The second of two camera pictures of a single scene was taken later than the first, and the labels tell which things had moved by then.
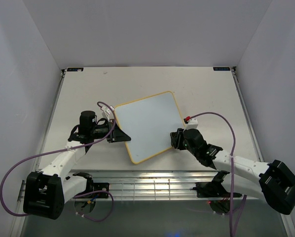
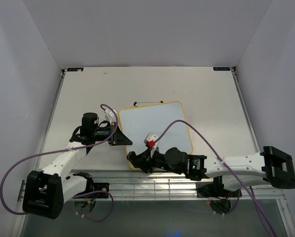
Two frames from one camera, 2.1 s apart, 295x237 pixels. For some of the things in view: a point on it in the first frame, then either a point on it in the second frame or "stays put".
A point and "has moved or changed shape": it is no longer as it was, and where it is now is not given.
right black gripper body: [181, 143] to [158, 160]
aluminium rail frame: [162, 185] stays put
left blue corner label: [75, 69] stays put
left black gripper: [118, 135] stays put
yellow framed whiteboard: [148, 122] has moved or changed shape
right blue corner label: [221, 68] stays put
